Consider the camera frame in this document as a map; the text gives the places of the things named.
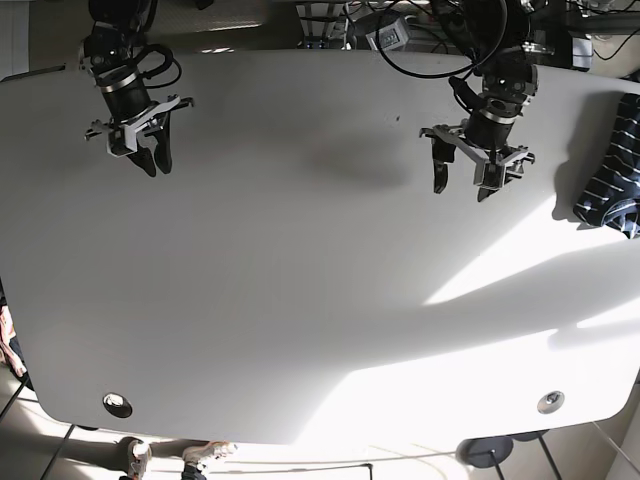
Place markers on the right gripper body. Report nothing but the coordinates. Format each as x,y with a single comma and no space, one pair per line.
132,106

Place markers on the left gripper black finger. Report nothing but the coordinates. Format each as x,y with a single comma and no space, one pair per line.
485,191
443,154

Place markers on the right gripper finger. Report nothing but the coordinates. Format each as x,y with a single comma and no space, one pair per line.
162,153
144,159

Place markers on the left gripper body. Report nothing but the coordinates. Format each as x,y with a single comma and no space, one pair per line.
483,139

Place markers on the black white striped shirt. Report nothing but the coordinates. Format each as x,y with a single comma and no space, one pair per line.
611,196

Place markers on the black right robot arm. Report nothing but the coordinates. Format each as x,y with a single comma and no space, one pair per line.
125,67

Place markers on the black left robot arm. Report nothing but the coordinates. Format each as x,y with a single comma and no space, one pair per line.
497,31

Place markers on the grey socket box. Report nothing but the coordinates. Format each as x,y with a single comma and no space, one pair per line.
389,32

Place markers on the grey power adapter box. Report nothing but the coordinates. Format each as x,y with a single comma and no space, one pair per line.
581,53

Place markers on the right table grommet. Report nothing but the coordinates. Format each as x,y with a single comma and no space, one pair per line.
551,402

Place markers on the table grommet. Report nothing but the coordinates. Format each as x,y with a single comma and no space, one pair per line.
551,402
117,405

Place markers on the left table grommet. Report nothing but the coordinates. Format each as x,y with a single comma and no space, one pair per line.
117,405

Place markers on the round black stand base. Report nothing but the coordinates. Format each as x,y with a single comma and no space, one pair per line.
484,453

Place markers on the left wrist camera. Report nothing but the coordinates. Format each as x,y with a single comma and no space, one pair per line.
490,172

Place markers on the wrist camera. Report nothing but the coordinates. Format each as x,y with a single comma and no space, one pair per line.
122,142
490,172

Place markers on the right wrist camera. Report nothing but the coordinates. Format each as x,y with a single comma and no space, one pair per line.
122,142

